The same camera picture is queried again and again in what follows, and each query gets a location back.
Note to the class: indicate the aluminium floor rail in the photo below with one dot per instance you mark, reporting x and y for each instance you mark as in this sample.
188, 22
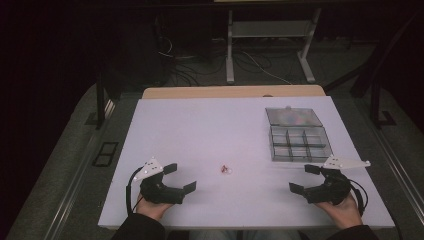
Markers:
71, 193
396, 166

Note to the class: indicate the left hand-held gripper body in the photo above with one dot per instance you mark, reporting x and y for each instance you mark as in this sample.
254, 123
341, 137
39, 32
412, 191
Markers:
156, 195

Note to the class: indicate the clear plastic compartment box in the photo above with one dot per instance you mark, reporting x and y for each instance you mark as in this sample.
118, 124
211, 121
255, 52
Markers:
296, 140

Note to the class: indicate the person's left hand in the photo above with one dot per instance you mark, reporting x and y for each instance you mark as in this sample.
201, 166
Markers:
151, 209

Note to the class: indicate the black rectangular floor frame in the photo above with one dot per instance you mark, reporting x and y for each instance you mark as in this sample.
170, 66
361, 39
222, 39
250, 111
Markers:
105, 154

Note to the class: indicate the black metal frame leg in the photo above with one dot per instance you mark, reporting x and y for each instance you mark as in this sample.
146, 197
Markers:
100, 100
376, 103

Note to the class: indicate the white foam board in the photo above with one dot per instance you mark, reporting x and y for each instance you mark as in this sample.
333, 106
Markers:
213, 133

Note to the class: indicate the person's right hand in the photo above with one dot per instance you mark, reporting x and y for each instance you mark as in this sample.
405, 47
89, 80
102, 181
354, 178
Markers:
346, 213

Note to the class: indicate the small red and clear trinket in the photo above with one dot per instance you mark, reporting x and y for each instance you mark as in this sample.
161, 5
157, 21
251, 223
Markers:
225, 169

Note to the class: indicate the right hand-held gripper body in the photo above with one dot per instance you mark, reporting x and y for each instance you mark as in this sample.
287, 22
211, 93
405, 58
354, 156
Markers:
330, 193

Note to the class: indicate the white metal stand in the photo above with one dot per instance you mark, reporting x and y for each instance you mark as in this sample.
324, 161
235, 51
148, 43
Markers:
270, 29

